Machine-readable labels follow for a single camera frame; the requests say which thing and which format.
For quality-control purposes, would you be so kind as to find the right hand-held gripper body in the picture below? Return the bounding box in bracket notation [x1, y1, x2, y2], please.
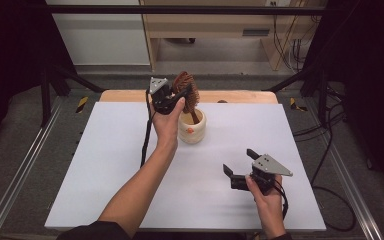
[229, 153, 294, 196]

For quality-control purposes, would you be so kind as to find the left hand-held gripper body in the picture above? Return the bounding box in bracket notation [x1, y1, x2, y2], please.
[148, 76, 181, 116]

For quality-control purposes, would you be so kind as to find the wooden paddle hairbrush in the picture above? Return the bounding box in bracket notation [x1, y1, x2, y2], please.
[171, 70, 201, 125]

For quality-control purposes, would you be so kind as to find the cream ceramic cup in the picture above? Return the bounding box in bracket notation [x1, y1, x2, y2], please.
[177, 108, 208, 145]

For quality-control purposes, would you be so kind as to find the person's left hand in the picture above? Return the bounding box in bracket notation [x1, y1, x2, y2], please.
[150, 97, 186, 148]

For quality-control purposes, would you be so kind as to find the person's right hand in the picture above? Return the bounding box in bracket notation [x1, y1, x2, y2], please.
[245, 173, 285, 231]

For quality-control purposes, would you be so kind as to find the yellow black striped tape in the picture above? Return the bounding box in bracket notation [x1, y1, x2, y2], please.
[289, 97, 308, 113]
[75, 96, 90, 114]

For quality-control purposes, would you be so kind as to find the white cabinet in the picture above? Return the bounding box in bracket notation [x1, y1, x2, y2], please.
[46, 0, 151, 66]

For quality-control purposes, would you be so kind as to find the light wooden desk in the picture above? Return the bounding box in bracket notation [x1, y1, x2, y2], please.
[139, 0, 328, 72]

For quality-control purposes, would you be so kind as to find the black curtain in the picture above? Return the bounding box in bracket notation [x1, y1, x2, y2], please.
[304, 0, 384, 191]
[0, 0, 78, 154]

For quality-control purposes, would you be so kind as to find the right hand-held gripper black cable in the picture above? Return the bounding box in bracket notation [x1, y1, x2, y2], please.
[273, 183, 290, 221]

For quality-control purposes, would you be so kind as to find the hand-held gripper black cable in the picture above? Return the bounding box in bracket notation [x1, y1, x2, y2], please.
[273, 183, 290, 221]
[140, 89, 157, 168]

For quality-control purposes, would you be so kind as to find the left hand-held gripper black cable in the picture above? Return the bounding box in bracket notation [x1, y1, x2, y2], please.
[140, 89, 157, 168]

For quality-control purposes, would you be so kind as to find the black floor cable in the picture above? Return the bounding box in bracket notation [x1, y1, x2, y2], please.
[293, 83, 358, 233]

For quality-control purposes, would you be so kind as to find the aluminium floor rail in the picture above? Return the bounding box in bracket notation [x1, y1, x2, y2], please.
[0, 96, 64, 240]
[304, 99, 384, 240]

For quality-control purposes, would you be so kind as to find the black diagonal frame strut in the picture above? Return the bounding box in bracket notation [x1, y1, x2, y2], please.
[263, 63, 329, 129]
[40, 63, 106, 128]

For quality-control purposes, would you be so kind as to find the black horizontal frame bar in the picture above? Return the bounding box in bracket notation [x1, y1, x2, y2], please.
[48, 4, 328, 16]

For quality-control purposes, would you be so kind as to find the bundle of hanging cables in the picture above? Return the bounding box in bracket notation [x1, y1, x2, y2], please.
[271, 1, 318, 73]

